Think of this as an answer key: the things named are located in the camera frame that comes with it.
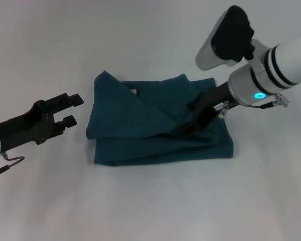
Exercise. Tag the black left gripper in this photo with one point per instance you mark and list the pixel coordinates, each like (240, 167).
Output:
(27, 125)

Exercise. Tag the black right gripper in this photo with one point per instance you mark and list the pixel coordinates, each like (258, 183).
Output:
(212, 105)

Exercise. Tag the teal blue shirt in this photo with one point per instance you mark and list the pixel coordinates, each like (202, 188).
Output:
(150, 130)

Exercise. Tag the small silver metal knob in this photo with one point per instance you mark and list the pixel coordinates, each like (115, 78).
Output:
(223, 110)

